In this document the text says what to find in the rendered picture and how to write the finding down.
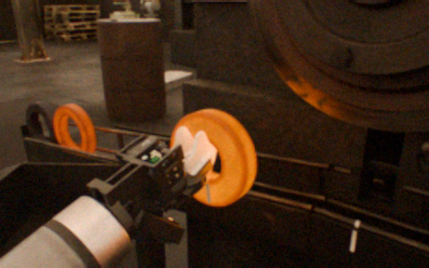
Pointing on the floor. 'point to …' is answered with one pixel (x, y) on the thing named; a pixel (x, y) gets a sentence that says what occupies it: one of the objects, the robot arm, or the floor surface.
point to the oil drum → (132, 68)
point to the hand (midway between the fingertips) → (210, 146)
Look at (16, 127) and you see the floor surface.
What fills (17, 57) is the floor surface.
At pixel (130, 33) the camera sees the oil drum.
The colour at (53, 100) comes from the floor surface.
